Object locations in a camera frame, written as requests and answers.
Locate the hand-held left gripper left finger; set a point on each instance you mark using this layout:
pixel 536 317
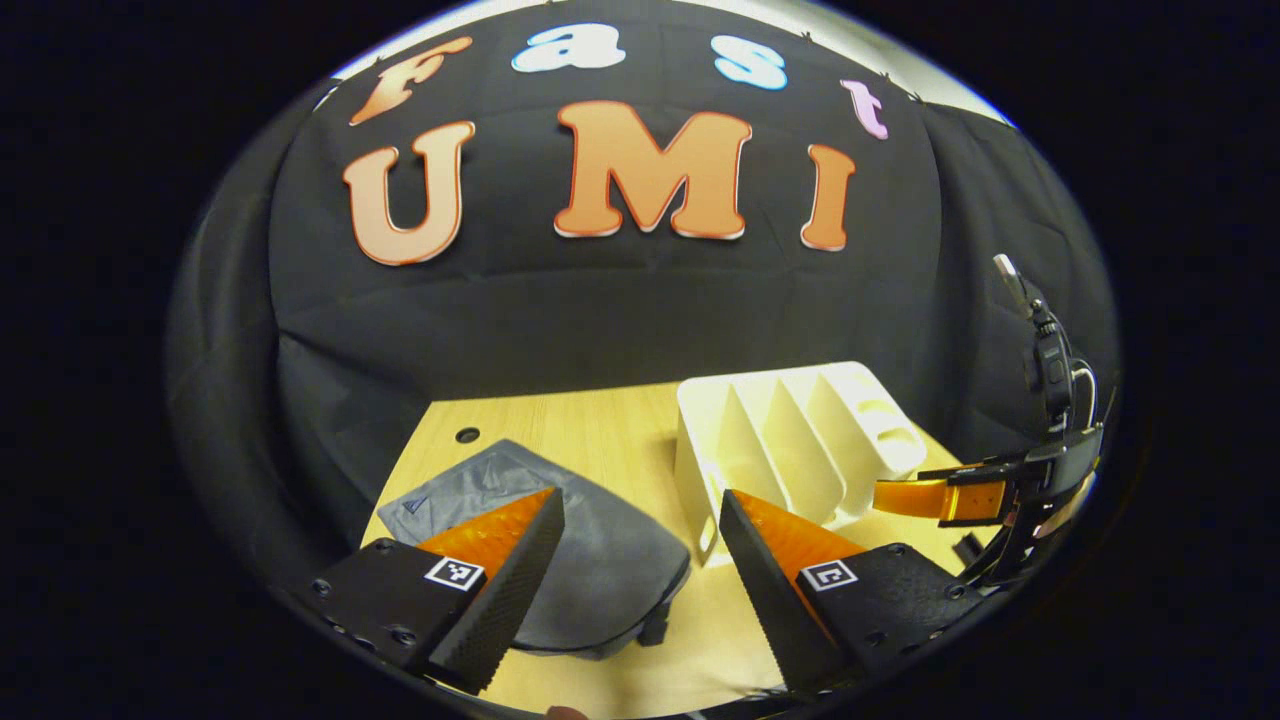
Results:
pixel 510 600

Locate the grey schoolbag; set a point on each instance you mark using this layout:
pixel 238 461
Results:
pixel 600 560

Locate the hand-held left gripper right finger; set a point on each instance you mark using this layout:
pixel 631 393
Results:
pixel 770 590

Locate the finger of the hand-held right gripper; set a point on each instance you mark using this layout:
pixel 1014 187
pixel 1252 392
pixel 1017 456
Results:
pixel 930 498

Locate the white bookshelf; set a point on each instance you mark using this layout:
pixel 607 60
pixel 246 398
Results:
pixel 780 440

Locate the small black block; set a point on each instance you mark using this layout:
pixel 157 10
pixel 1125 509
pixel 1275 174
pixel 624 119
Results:
pixel 970 548

